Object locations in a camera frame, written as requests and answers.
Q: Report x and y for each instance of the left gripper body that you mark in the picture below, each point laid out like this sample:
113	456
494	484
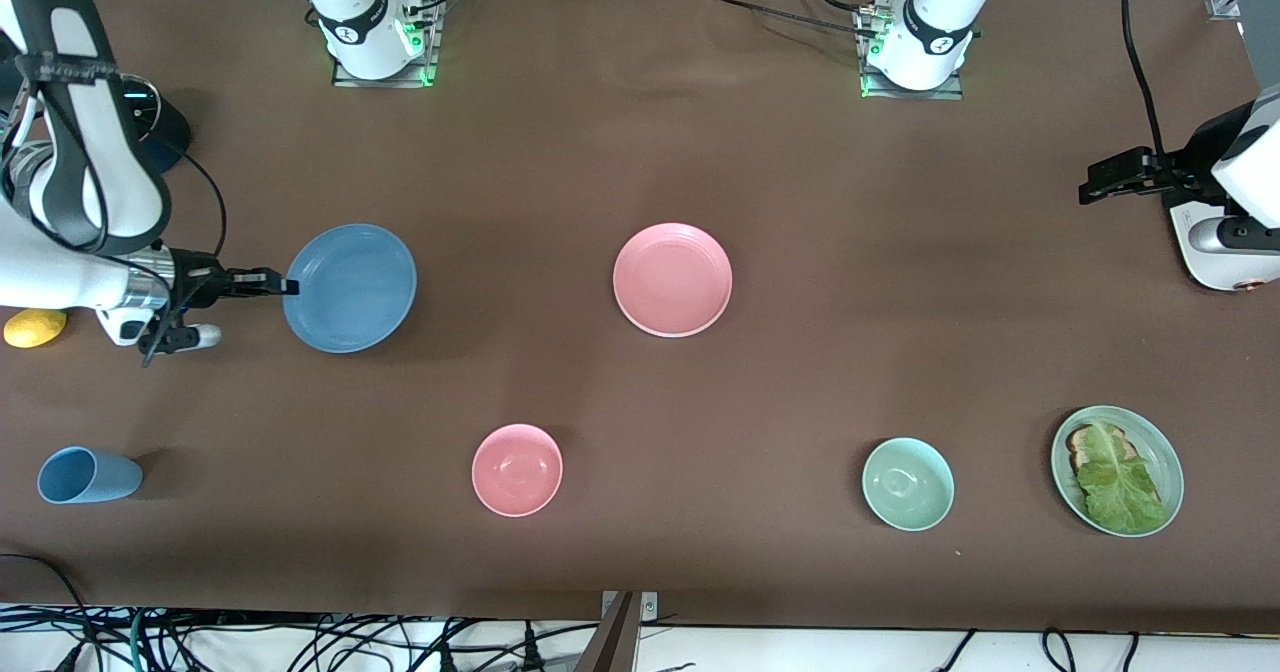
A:
1186	166

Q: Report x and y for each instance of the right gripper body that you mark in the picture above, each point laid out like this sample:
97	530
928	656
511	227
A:
197	284

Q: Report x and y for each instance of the blue shallow plate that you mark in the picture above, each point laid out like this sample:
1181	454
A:
350	288

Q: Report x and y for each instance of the pink shallow plate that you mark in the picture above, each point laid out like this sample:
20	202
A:
672	280

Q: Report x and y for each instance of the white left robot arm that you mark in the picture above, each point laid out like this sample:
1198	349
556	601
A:
935	12

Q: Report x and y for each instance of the white toaster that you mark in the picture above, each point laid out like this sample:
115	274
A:
1215	270

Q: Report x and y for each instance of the dark blue saucepan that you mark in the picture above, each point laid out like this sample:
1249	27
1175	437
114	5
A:
172	137

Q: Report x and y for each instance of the yellow lemon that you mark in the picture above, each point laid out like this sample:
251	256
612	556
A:
35	330

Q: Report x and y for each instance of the glass lid with blue knob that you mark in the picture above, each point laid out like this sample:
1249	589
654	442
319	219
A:
142	104

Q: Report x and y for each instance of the blue cup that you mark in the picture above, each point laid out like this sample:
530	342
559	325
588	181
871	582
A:
90	476

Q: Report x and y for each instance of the toasted bread slice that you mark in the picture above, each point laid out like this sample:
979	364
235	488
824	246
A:
1078	447

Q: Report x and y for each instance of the green plate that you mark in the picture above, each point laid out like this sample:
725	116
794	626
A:
1160	452

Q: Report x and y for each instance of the green lettuce leaf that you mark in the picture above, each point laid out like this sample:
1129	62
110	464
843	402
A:
1120	487

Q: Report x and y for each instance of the small pink bowl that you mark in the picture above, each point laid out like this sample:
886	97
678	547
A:
517	470

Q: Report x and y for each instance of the brown table cover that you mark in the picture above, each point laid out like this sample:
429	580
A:
560	152

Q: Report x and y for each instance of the small green bowl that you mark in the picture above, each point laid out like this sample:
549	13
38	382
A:
908	484

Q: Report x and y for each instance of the dark brown bar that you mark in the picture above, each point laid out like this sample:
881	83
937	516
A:
612	647

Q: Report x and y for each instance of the silver bracket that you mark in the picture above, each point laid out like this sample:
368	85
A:
650	605

